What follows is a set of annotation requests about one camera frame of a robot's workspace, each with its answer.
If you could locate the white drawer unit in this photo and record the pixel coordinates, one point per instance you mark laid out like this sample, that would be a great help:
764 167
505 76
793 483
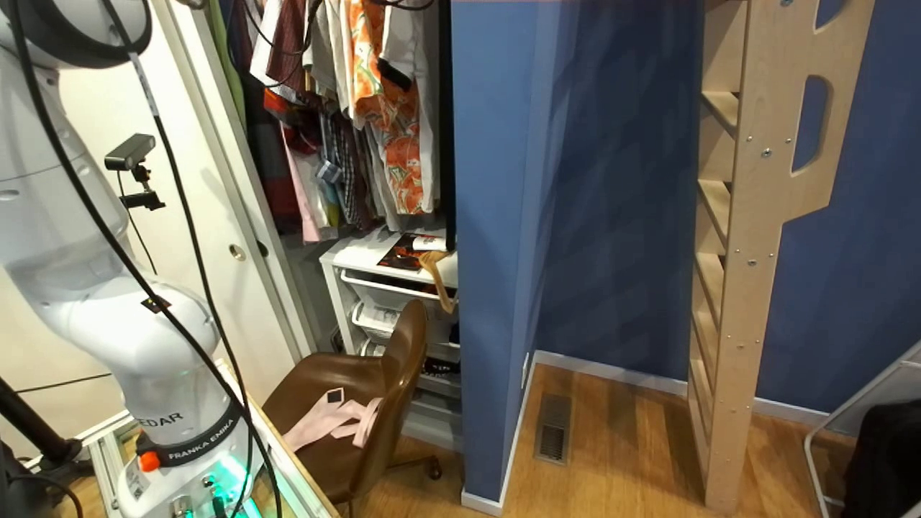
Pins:
361 252

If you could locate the black external camera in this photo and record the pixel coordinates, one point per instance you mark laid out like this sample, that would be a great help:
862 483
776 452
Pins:
130 151

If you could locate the red plaid shirt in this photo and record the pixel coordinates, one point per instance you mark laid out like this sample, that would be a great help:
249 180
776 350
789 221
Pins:
285 59

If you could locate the white dotted shirt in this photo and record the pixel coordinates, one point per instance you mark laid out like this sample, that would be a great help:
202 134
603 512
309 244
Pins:
327 46

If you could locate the brown leather chair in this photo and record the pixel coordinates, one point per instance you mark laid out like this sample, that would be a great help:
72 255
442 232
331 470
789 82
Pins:
317 374

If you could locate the pink shirt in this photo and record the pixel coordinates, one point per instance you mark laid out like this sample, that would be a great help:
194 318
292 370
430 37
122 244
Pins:
309 204

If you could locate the black bag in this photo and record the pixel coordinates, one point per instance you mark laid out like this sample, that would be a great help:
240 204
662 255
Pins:
888 463

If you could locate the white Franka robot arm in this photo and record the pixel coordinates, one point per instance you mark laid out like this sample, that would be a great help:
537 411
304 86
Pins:
88 289

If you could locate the dark maroon plaid garment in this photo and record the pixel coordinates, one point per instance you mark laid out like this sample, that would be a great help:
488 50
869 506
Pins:
268 181

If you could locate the small white box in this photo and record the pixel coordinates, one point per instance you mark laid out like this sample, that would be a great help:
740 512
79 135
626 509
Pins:
430 243

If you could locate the orange button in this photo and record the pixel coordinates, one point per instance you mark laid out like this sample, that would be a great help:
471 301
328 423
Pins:
147 462

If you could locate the orange print shirt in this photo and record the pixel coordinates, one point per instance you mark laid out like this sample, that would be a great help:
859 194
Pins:
404 152

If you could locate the small black object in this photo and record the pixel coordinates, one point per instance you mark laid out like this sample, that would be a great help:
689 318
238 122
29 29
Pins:
335 396

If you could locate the light blue shirt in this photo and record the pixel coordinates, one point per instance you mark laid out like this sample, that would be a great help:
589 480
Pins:
331 177

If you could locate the black tripod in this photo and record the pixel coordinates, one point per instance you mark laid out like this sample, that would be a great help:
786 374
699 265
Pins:
32 427

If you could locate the robot mounting table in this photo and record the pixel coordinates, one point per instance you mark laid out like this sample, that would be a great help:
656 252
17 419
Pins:
190 493

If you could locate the white closet door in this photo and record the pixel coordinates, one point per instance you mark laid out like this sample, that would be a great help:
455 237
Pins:
232 191

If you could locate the pink cloth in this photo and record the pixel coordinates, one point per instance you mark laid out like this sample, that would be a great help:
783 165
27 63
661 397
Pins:
331 421

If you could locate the black red magazine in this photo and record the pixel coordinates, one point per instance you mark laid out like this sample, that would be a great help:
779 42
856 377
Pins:
402 257

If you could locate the metal door knob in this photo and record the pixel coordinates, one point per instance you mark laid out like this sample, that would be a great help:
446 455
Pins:
235 252

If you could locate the wooden bunk bed ladder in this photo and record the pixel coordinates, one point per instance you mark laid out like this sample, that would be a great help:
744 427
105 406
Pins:
757 239

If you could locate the wooden clothes hanger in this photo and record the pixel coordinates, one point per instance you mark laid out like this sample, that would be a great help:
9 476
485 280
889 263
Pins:
436 278

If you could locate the metal floor vent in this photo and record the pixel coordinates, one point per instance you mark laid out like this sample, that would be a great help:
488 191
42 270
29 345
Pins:
553 427

